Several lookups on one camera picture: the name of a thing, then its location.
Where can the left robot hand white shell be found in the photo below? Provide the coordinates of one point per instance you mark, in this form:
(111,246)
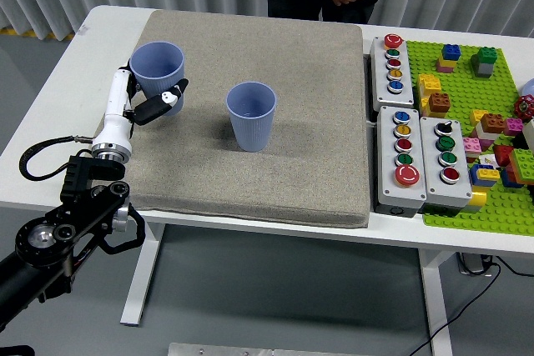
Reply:
(117,122)

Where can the blue ribbed plastic cup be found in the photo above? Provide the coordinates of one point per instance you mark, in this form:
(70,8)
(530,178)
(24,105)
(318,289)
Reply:
(252,131)
(156,60)

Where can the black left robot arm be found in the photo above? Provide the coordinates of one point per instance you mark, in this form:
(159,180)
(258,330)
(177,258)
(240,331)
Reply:
(83,206)

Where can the white table leg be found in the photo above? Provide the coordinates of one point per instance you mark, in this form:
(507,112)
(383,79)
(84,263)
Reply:
(436,297)
(142,272)

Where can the grey-brown fabric mat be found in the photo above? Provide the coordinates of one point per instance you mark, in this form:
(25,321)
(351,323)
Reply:
(271,47)

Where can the grey five-button box, black base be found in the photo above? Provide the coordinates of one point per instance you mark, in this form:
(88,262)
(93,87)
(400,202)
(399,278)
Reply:
(388,189)

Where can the grey five-button box, mushroom button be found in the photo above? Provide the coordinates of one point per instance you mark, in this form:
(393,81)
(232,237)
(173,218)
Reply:
(402,95)

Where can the yellow toy brick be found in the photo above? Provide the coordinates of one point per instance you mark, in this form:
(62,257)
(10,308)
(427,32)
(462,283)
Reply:
(477,117)
(429,83)
(445,63)
(425,108)
(489,174)

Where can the brown toy brick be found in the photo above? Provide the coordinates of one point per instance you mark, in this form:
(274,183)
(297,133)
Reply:
(492,122)
(439,101)

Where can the pink toy brick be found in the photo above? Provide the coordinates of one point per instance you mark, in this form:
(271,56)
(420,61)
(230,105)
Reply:
(443,69)
(472,145)

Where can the blue toy brick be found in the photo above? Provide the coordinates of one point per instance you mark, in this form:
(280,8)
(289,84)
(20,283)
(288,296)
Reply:
(508,181)
(451,51)
(475,176)

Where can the green studded baseplate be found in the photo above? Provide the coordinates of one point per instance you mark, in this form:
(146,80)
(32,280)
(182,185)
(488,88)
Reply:
(459,93)

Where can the yellow toy cylinder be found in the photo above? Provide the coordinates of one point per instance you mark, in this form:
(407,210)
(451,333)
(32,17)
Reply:
(479,199)

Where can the white toy brick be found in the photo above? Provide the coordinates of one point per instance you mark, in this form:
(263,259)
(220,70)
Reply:
(488,136)

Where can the grey toy brick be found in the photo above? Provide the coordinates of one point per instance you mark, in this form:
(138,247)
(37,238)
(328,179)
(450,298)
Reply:
(485,69)

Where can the small white printed tile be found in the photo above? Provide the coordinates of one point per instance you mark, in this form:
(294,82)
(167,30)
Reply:
(487,160)

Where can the grey power box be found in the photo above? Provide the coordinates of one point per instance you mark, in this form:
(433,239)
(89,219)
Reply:
(473,264)

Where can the red toy brick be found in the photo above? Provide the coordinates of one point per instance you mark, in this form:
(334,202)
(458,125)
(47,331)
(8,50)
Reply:
(504,155)

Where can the magenta toy brick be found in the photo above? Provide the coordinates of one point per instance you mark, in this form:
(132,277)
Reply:
(513,126)

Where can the red valve handwheel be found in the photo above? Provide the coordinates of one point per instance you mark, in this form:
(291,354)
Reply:
(525,108)

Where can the large green toy brick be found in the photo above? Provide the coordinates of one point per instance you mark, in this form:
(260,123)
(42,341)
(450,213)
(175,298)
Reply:
(523,162)

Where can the white block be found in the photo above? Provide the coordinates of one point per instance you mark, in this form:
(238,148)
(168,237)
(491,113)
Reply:
(529,135)

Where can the light blue bowl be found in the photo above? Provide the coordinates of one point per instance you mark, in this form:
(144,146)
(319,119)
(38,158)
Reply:
(529,88)

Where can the grey box with selector switch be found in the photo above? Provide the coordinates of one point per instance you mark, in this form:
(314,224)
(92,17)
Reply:
(431,189)

